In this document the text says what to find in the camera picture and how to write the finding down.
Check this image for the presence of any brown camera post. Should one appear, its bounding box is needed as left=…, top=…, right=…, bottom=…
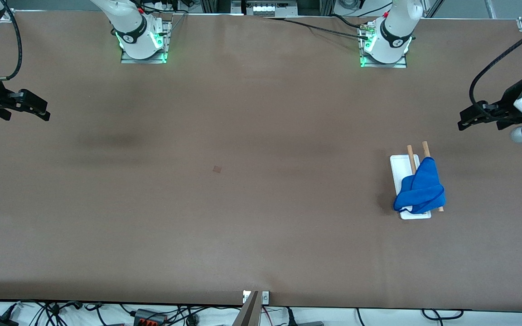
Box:
left=233, top=291, right=261, bottom=326

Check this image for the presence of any thick black cable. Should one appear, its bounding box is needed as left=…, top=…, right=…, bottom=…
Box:
left=329, top=14, right=369, bottom=29

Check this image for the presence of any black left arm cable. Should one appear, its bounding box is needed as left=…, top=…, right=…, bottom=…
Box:
left=469, top=20, right=522, bottom=123

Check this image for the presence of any white rack with wooden bars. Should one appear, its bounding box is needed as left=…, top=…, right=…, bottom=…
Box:
left=390, top=141, right=445, bottom=221

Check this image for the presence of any blue microfibre towel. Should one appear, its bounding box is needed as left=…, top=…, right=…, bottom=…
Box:
left=393, top=157, right=446, bottom=214

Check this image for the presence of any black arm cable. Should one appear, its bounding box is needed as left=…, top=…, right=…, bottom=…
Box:
left=469, top=20, right=522, bottom=123
left=0, top=0, right=23, bottom=82

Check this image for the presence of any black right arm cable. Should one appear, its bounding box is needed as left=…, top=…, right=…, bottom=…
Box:
left=0, top=0, right=23, bottom=82

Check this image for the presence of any looped black cable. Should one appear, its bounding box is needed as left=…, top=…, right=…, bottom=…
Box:
left=421, top=309, right=464, bottom=321

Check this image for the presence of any thin black cable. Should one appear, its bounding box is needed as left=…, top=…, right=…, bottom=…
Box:
left=263, top=16, right=371, bottom=40

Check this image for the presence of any black orange power strip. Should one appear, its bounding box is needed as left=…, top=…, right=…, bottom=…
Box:
left=134, top=309, right=167, bottom=326

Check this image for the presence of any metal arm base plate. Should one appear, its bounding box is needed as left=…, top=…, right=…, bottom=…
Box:
left=120, top=20, right=171, bottom=64
left=359, top=26, right=408, bottom=69

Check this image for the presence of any small metal bracket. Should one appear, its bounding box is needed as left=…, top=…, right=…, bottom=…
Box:
left=243, top=291, right=270, bottom=305

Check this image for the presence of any white connector box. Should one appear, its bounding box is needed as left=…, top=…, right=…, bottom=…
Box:
left=245, top=0, right=298, bottom=18

